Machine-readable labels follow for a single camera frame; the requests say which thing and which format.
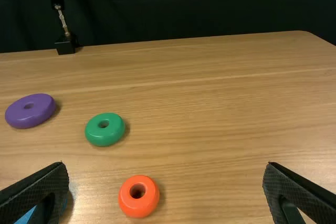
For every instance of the black clamp stand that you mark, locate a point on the black clamp stand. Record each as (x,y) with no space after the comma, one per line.
(65,47)

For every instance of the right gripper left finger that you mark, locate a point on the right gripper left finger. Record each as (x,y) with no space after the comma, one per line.
(39,182)

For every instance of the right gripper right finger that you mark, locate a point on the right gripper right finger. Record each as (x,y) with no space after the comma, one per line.
(278,187)

